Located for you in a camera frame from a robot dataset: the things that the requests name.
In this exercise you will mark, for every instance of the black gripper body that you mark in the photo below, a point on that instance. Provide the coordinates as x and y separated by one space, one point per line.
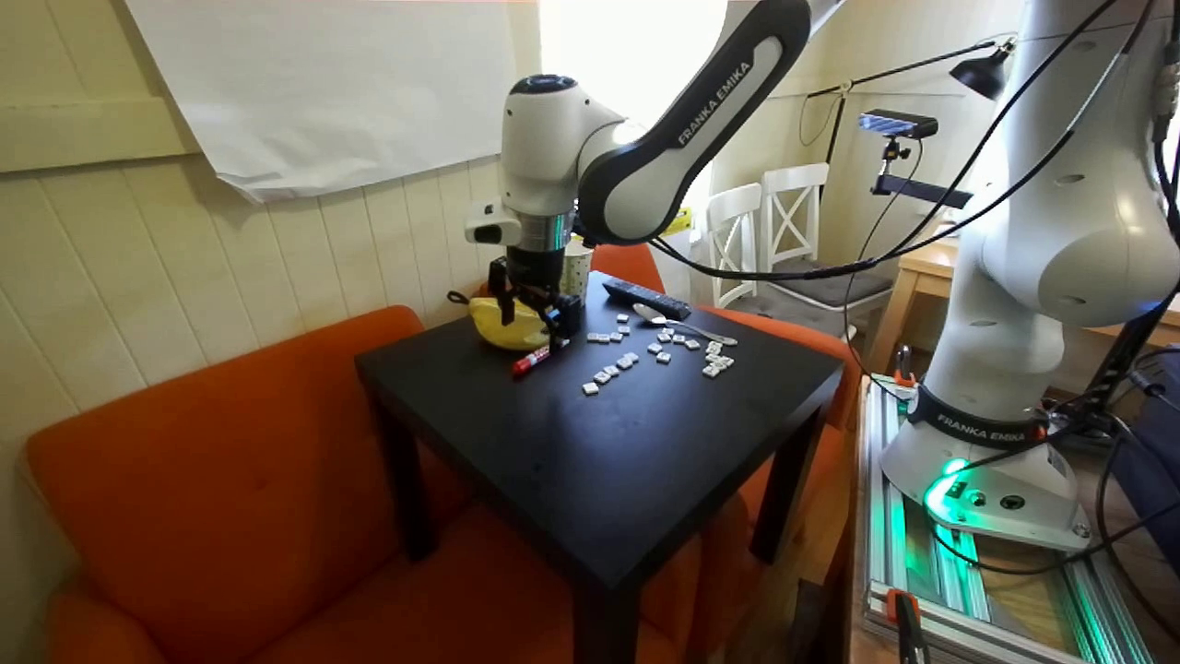
536 271

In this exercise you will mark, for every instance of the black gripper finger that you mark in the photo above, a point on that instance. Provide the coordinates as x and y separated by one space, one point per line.
504 297
565 319

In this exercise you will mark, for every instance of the orange marker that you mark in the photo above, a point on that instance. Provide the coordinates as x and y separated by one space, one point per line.
531 360

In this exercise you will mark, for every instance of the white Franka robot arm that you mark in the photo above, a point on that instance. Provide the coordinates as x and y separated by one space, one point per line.
1056 246

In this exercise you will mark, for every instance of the white dotted paper cup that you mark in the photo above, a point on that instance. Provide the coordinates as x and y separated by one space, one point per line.
580 262

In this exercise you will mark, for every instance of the yellow banana-shaped bowl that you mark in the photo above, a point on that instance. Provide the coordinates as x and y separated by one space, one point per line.
492 325

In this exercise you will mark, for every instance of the black remote control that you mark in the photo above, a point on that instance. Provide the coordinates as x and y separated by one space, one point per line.
648 300

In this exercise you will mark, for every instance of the scattered domino tiles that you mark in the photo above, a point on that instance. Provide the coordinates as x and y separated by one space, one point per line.
651 315

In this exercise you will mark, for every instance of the black side table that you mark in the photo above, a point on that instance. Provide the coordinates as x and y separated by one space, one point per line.
615 457

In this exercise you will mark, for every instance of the white wooden chair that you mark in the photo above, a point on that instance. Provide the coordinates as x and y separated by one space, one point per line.
794 216
739 241

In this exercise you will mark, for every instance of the orange sofa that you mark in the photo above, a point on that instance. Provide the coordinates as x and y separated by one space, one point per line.
224 491

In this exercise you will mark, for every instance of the wooden desk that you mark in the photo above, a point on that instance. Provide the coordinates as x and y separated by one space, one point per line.
934 262

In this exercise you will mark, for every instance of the orange black clamp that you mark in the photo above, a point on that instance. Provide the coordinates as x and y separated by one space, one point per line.
905 615

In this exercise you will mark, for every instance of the black desk lamp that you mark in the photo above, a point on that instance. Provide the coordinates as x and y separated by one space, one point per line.
983 68

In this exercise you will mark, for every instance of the white paper sheet on wall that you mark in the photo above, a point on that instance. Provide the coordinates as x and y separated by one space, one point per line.
334 87

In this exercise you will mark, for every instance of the camera on stand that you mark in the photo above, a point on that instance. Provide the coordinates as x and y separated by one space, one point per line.
896 123

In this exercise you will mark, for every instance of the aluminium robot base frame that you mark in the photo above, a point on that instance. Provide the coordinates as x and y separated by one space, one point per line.
972 592

